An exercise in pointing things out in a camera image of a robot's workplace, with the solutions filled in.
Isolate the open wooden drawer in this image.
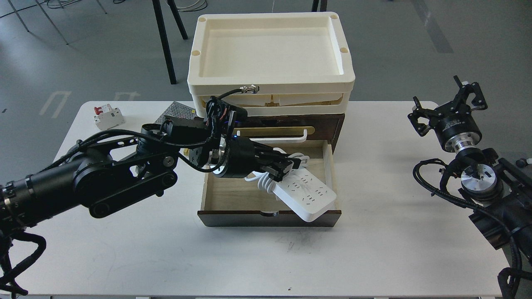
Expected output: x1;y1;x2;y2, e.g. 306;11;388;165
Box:
197;140;341;228

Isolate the black cable bundle lower left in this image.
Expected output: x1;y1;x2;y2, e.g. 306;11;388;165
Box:
0;230;47;296

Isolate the white drawer handle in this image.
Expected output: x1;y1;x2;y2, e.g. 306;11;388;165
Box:
234;126;315;144

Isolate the white power strip with cable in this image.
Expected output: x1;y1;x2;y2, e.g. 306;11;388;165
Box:
245;152;337;223

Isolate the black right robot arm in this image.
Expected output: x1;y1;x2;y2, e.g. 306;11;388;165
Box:
407;76;531;270

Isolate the cream plastic tray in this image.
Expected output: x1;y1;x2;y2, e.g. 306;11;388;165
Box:
187;12;355;117

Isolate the black table leg frame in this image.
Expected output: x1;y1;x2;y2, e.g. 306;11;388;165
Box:
152;0;188;85

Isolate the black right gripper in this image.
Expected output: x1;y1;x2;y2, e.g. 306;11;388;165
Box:
407;76;488;152

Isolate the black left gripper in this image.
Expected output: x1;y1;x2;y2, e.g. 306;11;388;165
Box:
214;138;303;182

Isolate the black cable loop lower right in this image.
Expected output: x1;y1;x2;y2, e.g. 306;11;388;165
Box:
498;267;532;299

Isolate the white circuit breaker red switch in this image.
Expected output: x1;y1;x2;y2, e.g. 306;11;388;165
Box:
94;104;126;130

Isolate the metal mesh power supply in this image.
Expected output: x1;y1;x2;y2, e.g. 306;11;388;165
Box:
154;101;197;125

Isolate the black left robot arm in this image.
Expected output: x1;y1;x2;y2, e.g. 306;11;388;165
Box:
1;93;302;237

